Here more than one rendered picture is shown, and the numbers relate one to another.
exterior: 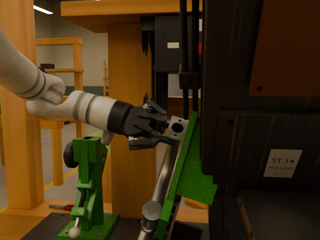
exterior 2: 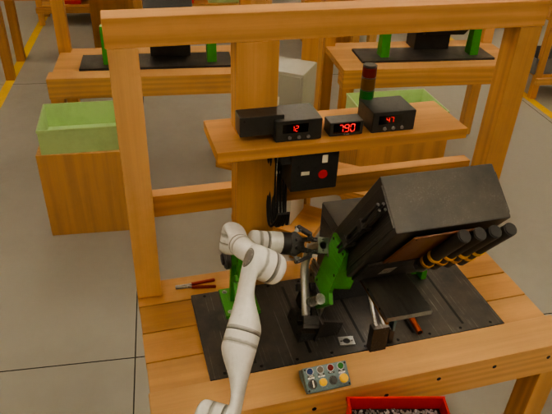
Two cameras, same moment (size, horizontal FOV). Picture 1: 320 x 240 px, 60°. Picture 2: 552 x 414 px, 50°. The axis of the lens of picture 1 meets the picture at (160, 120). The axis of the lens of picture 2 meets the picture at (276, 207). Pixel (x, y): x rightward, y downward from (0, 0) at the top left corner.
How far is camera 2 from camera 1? 1.57 m
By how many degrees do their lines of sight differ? 35
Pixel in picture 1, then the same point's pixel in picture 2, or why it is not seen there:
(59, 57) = not seen: outside the picture
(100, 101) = (276, 239)
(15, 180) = (145, 277)
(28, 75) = not seen: hidden behind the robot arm
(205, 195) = (347, 286)
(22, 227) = (178, 315)
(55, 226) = (210, 307)
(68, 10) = (224, 159)
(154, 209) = (321, 298)
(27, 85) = not seen: hidden behind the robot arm
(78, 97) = (260, 239)
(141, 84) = (265, 186)
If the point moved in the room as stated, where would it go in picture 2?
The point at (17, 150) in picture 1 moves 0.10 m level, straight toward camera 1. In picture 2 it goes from (147, 253) to (166, 264)
